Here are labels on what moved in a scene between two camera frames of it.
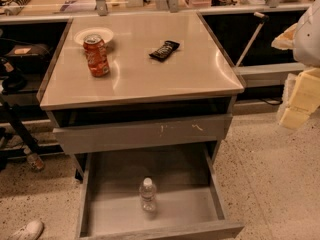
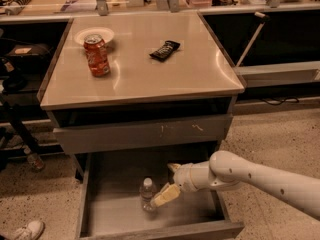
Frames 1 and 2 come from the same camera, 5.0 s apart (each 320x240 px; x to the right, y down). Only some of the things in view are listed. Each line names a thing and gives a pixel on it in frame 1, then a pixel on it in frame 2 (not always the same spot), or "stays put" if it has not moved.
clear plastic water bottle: (147, 193) stays put
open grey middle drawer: (189, 204) stays put
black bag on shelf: (29, 58) stays put
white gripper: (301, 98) → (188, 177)
